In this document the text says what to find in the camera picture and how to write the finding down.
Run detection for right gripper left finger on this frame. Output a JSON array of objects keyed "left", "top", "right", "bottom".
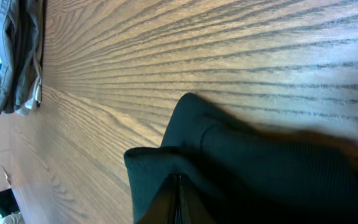
[{"left": 137, "top": 174, "right": 177, "bottom": 224}]

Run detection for folded beige garment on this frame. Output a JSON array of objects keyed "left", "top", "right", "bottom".
[{"left": 16, "top": 56, "right": 42, "bottom": 116}]

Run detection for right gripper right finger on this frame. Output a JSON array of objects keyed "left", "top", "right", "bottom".
[{"left": 178, "top": 175, "right": 216, "bottom": 224}]

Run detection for folded grey garment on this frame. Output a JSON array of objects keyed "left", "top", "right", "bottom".
[{"left": 0, "top": 0, "right": 45, "bottom": 115}]

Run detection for black polo shirt Sydrogen logo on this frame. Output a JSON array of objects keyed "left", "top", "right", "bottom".
[{"left": 124, "top": 93, "right": 358, "bottom": 223}]

